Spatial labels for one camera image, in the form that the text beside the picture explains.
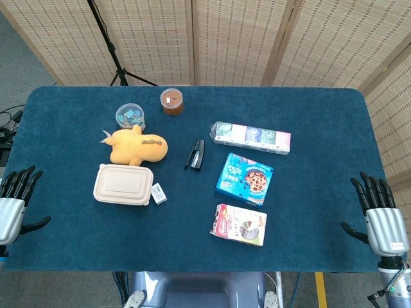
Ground yellow floor tape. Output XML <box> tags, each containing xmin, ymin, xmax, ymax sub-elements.
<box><xmin>315</xmin><ymin>271</ymin><xmax>328</xmax><ymax>308</ymax></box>

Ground bamboo folding screen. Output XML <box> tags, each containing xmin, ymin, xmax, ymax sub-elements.
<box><xmin>0</xmin><ymin>0</ymin><xmax>411</xmax><ymax>206</ymax></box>

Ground black stapler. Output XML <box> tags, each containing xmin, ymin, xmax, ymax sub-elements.
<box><xmin>184</xmin><ymin>138</ymin><xmax>206</xmax><ymax>171</ymax></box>

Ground multipack of tissue packets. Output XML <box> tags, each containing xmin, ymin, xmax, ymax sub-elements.
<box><xmin>209</xmin><ymin>121</ymin><xmax>292</xmax><ymax>157</ymax></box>

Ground white and red snack box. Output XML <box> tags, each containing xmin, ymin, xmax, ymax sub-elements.
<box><xmin>210</xmin><ymin>203</ymin><xmax>268</xmax><ymax>247</ymax></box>

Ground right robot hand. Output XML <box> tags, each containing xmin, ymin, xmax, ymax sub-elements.
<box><xmin>340</xmin><ymin>171</ymin><xmax>410</xmax><ymax>257</ymax></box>

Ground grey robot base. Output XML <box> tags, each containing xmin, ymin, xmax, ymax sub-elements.
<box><xmin>123</xmin><ymin>271</ymin><xmax>279</xmax><ymax>308</ymax></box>

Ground clear tub of binder clips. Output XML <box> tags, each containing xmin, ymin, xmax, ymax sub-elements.
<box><xmin>115</xmin><ymin>103</ymin><xmax>145</xmax><ymax>128</ymax></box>

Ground black cables and devices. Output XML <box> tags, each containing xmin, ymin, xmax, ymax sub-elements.
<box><xmin>0</xmin><ymin>104</ymin><xmax>25</xmax><ymax>167</ymax></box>

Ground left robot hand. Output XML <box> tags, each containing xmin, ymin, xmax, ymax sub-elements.
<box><xmin>0</xmin><ymin>165</ymin><xmax>52</xmax><ymax>246</ymax></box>

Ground blue table cloth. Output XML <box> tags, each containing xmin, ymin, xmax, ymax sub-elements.
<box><xmin>0</xmin><ymin>85</ymin><xmax>407</xmax><ymax>273</ymax></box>

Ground yellow plush toy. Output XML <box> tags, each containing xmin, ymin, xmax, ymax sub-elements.
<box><xmin>101</xmin><ymin>124</ymin><xmax>169</xmax><ymax>167</ymax></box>

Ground small white labelled box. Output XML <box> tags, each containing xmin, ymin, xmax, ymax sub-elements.
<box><xmin>151</xmin><ymin>182</ymin><xmax>168</xmax><ymax>205</ymax></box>

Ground black tripod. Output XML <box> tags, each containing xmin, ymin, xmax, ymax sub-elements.
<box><xmin>85</xmin><ymin>0</ymin><xmax>159</xmax><ymax>87</ymax></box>

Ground blue cookie box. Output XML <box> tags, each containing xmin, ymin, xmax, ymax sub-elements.
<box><xmin>214</xmin><ymin>152</ymin><xmax>275</xmax><ymax>207</ymax></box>

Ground clear jar with brown contents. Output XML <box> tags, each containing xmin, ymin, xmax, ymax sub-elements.
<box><xmin>159</xmin><ymin>87</ymin><xmax>186</xmax><ymax>117</ymax></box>

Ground beige lidded food container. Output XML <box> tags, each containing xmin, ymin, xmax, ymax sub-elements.
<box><xmin>92</xmin><ymin>163</ymin><xmax>154</xmax><ymax>207</ymax></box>

